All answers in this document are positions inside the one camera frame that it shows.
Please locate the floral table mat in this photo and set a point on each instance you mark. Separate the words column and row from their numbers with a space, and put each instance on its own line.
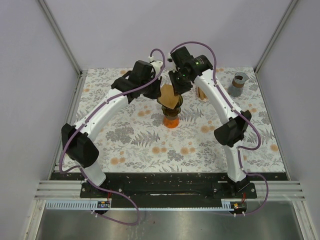
column 136, row 140

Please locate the olive green glass dripper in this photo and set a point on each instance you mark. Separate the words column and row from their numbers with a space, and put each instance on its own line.
column 171, row 110

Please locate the brown paper coffee filter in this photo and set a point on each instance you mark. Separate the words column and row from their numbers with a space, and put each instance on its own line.
column 167, row 94

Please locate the aluminium frame rail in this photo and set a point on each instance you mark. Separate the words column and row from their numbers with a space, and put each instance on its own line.
column 69, row 190

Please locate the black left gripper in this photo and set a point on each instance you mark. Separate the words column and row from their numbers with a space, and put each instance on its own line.
column 157, row 93

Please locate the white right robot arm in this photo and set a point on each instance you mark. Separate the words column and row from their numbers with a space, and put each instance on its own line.
column 199, row 71

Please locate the white slotted cable duct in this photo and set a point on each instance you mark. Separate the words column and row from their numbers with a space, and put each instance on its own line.
column 146, row 205

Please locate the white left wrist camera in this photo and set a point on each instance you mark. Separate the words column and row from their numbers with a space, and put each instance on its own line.
column 157, row 64

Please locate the grey glass carafe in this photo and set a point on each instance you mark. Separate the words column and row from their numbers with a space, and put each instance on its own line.
column 235, row 89

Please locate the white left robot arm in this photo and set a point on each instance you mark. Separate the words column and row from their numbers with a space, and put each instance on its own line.
column 78, row 139

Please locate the coffee filter pack orange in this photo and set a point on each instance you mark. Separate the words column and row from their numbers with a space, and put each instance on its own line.
column 201, row 95

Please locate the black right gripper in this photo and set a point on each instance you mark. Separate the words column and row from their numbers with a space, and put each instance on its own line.
column 177, row 89

